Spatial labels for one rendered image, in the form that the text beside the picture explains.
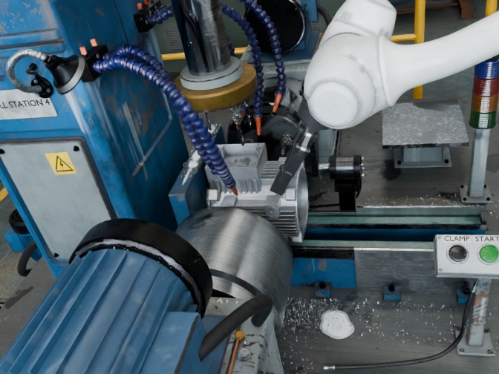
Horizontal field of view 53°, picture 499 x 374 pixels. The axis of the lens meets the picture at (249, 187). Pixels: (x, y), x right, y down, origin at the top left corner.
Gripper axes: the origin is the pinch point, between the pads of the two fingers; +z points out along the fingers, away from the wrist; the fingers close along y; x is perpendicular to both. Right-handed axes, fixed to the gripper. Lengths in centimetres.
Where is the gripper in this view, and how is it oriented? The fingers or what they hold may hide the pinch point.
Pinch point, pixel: (282, 179)
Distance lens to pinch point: 107.0
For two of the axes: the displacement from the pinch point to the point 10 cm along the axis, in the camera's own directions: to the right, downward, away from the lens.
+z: -3.4, 7.1, 6.2
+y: -2.1, 5.9, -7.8
